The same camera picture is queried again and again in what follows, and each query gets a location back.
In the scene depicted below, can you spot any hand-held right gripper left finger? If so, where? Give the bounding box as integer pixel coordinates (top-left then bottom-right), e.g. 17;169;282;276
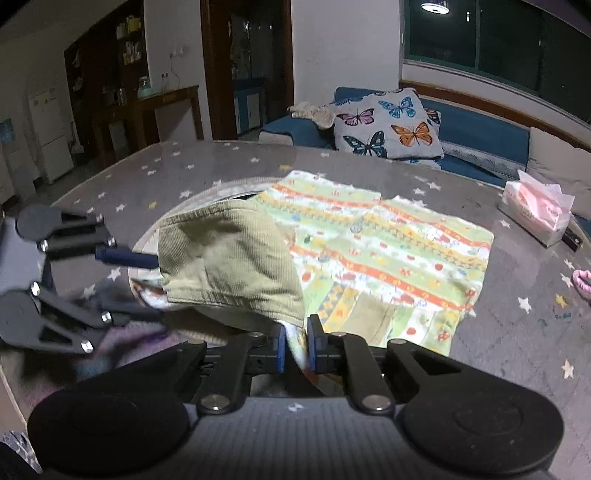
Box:
157;331;286;415

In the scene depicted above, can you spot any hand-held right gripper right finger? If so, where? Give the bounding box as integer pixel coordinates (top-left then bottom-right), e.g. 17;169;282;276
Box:
307;315;465;415

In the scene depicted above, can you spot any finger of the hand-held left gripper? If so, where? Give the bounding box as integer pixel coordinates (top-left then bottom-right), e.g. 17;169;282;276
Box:
28;282;162;354
39;212;156;269

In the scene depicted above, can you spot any patterned green child's jacket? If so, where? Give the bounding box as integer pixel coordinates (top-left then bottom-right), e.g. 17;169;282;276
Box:
131;170;496;371

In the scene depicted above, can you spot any round beige mat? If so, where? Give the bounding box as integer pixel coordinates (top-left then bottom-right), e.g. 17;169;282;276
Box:
131;178;289;287

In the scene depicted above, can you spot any white refrigerator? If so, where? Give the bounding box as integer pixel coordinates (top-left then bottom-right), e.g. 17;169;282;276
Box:
28;85;75;184

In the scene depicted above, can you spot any wooden sideboard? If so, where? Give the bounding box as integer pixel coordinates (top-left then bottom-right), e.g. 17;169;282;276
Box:
92;84;205;169

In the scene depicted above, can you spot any wooden shelf cabinet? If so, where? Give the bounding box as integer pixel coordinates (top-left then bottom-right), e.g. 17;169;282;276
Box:
64;0;148;154

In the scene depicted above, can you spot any blue cabinet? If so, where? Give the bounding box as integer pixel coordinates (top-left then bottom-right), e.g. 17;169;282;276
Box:
232;78;267;136

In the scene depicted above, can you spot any star print table cover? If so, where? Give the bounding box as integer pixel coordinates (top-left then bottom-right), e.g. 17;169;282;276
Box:
0;138;591;464

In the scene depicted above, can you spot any cream cloth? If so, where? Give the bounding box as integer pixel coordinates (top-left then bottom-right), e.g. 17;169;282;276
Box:
287;102;337;128

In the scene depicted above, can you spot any butterfly print pillow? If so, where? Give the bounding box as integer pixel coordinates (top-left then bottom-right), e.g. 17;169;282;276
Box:
330;88;445;160

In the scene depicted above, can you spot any pink tissue box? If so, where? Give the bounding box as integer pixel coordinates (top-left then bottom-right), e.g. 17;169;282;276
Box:
498;169;576;248

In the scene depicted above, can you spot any blue sofa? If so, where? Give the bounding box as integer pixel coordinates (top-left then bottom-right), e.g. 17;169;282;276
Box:
257;87;591;191

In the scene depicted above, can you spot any small black box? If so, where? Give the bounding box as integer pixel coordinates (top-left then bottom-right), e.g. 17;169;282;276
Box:
561;226;583;253

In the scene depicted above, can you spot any grey cushion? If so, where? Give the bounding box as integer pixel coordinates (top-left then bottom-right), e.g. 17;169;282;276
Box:
526;127;591;219

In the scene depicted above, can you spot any dark window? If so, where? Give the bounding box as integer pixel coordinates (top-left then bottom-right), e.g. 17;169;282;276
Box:
402;0;591;106

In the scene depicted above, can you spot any wooden door frame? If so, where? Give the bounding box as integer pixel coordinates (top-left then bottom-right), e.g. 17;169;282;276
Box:
200;0;296;142

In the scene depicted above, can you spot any pink hair tie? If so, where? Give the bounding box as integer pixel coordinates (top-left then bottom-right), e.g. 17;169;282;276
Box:
573;269;591;302

